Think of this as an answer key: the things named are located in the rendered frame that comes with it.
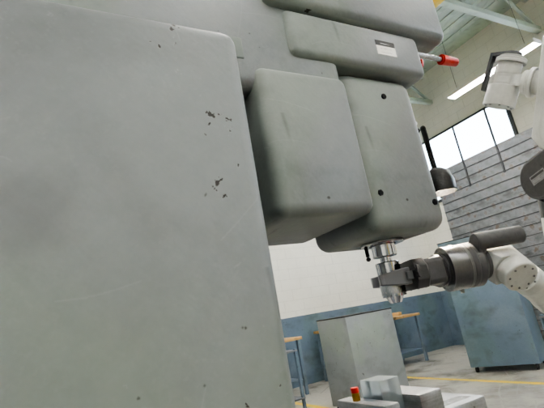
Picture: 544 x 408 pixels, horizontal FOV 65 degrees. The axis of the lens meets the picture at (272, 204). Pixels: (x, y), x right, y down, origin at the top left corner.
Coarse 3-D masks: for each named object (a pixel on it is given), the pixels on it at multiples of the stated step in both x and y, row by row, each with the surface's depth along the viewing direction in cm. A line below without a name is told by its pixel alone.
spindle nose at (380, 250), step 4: (376, 244) 83; (380, 244) 82; (384, 244) 82; (388, 244) 82; (392, 244) 83; (372, 248) 84; (376, 248) 83; (380, 248) 82; (384, 248) 82; (388, 248) 82; (392, 248) 82; (372, 252) 84; (376, 252) 83; (380, 252) 82; (384, 252) 82; (388, 252) 82; (392, 252) 82; (396, 252) 83; (372, 256) 84; (376, 256) 83; (380, 256) 82; (384, 256) 82
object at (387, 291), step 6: (378, 270) 82; (384, 270) 81; (390, 270) 81; (384, 288) 81; (390, 288) 80; (396, 288) 80; (402, 288) 80; (384, 294) 81; (390, 294) 80; (396, 294) 80; (402, 294) 80
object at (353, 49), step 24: (288, 24) 75; (312, 24) 78; (336, 24) 81; (312, 48) 76; (336, 48) 79; (360, 48) 82; (384, 48) 85; (408, 48) 89; (360, 72) 83; (384, 72) 85; (408, 72) 87
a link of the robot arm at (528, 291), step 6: (540, 270) 86; (540, 276) 85; (534, 282) 85; (540, 282) 85; (528, 288) 85; (534, 288) 85; (540, 288) 85; (522, 294) 88; (528, 294) 87; (534, 294) 86
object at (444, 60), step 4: (420, 56) 93; (424, 56) 94; (428, 56) 94; (432, 56) 95; (436, 56) 95; (440, 56) 97; (444, 56) 96; (448, 56) 97; (432, 60) 95; (436, 60) 96; (440, 60) 96; (444, 60) 96; (448, 60) 97; (452, 60) 97; (456, 60) 98; (440, 64) 97; (444, 64) 97; (448, 64) 97; (452, 64) 98; (456, 64) 98
